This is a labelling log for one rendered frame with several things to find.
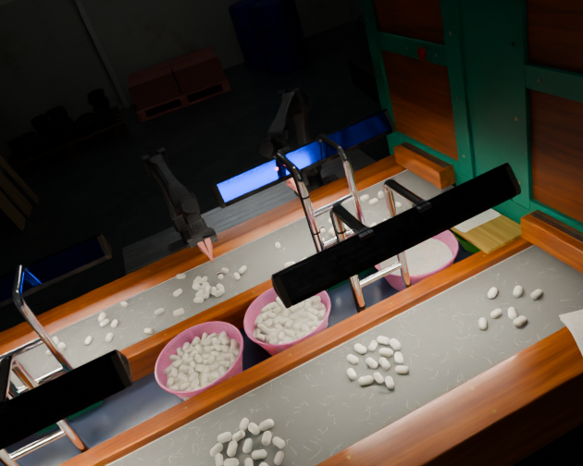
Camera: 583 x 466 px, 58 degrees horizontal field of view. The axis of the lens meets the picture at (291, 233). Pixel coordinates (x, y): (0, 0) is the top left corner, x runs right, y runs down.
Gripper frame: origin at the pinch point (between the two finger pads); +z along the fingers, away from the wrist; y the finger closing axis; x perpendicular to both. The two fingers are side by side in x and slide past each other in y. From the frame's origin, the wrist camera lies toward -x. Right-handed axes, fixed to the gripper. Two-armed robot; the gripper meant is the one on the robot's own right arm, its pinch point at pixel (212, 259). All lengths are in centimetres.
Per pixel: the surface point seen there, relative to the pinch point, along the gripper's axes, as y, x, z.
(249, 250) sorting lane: 13.9, 10.2, -0.6
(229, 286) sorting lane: 1.3, 0.2, 11.1
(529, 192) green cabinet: 87, -41, 35
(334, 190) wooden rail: 55, 14, -9
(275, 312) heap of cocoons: 10.1, -14.6, 29.0
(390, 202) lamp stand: 46, -51, 23
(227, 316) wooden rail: -3.5, -9.9, 22.5
